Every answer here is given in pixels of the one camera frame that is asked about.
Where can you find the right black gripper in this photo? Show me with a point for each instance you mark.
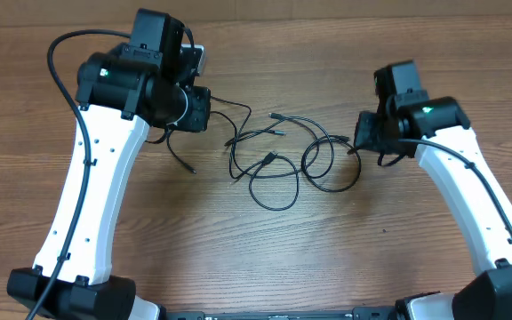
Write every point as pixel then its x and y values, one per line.
pixel 364 140

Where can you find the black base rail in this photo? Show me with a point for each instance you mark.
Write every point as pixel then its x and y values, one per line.
pixel 278 315

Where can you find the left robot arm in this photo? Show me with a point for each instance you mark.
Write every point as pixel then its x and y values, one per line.
pixel 147 81

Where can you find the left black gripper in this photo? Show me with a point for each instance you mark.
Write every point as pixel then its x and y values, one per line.
pixel 199 120

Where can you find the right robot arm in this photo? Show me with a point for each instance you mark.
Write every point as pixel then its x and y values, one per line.
pixel 439 136

